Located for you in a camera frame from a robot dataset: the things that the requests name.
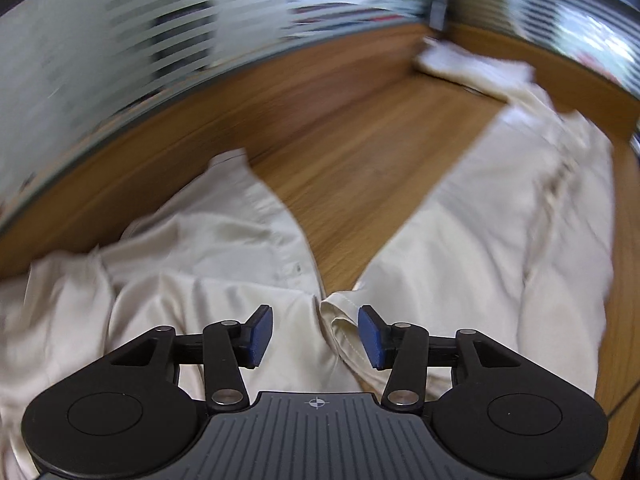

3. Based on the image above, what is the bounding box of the cream satin shirt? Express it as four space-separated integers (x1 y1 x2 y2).
319 82 615 393

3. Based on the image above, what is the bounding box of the beige garment pile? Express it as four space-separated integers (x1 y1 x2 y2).
1 150 358 479

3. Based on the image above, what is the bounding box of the folded white shirt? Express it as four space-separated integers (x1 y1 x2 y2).
413 38 535 101

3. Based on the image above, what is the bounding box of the frosted glass desk partition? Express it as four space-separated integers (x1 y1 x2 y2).
1 0 639 223

